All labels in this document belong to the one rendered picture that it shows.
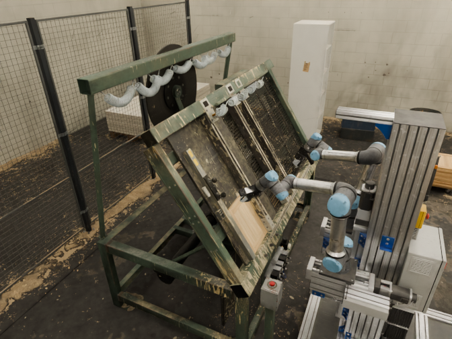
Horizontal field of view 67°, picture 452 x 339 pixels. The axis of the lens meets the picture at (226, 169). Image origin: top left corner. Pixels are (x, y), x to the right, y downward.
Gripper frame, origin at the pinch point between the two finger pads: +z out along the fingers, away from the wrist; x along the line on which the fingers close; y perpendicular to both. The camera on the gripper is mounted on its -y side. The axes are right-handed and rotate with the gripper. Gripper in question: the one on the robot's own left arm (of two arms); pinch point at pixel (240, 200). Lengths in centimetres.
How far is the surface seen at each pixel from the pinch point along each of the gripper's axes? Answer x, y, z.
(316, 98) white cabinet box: 222, 351, 99
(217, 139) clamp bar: 54, 5, 5
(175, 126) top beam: 53, -40, -11
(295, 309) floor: -79, 94, 87
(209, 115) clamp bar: 68, -3, -6
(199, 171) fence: 27.2, -20.3, 6.4
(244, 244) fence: -24.0, 11.8, 26.2
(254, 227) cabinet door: -11.5, 31.7, 30.8
